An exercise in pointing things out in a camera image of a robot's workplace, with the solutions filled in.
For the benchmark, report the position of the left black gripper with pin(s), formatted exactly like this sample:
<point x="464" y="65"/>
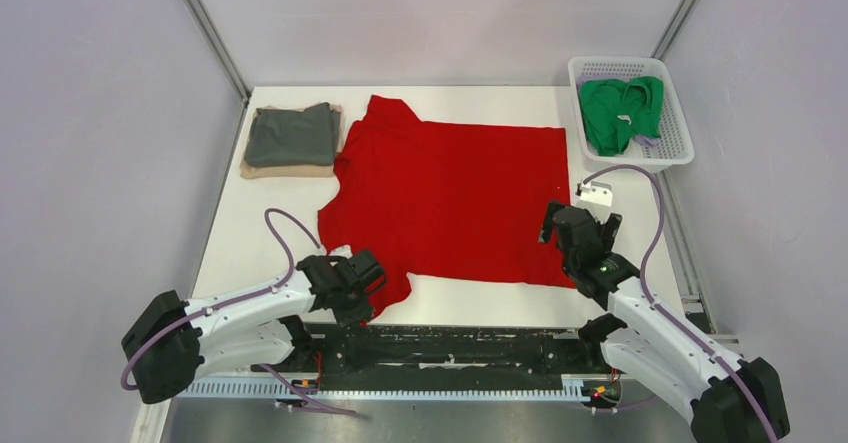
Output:
<point x="361" y="311"/>

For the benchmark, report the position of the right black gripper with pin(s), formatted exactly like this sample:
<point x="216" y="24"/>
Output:
<point x="606" y="232"/>

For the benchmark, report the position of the red t-shirt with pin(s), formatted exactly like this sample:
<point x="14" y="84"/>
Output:
<point x="453" y="213"/>

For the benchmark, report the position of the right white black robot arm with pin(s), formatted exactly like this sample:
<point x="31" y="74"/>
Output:
<point x="719" y="394"/>

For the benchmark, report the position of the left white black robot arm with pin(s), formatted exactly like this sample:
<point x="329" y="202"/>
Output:
<point x="175" y="342"/>

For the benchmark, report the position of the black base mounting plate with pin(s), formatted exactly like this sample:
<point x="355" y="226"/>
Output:
<point x="392" y="357"/>

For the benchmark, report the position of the green t-shirt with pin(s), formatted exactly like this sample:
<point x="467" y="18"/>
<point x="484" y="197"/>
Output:
<point x="617" y="112"/>

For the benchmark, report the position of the white plastic basket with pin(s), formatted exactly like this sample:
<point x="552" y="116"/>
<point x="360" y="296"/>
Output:
<point x="675" y="146"/>

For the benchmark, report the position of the folded dark grey t-shirt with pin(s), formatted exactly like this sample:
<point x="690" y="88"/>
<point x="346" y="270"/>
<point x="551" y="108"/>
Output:
<point x="284" y="137"/>

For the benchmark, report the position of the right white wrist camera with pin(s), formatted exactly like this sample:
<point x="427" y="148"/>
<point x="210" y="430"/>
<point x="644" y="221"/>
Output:
<point x="594" y="194"/>

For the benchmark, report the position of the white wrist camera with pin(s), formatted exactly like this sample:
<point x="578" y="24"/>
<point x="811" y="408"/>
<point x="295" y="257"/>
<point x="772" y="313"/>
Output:
<point x="594" y="194"/>
<point x="344" y="251"/>

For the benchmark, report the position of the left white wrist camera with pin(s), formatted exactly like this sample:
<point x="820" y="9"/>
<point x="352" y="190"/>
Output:
<point x="344" y="251"/>

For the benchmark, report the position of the white slotted cable duct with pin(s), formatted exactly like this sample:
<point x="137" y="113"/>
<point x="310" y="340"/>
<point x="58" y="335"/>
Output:
<point x="235" y="387"/>

